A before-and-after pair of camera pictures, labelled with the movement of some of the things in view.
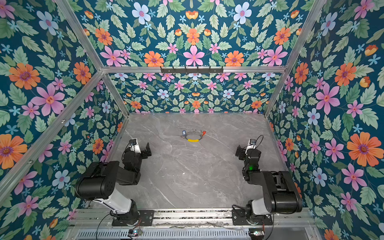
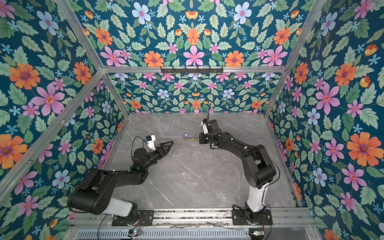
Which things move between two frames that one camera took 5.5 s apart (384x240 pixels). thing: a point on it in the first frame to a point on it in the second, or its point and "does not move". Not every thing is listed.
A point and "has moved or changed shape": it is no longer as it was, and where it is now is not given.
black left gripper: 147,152 to 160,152
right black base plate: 239,218 does not move
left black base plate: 146,218 does not move
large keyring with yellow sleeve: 197,140 has moved or changed shape
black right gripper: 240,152 to 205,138
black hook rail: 191,70 does not move
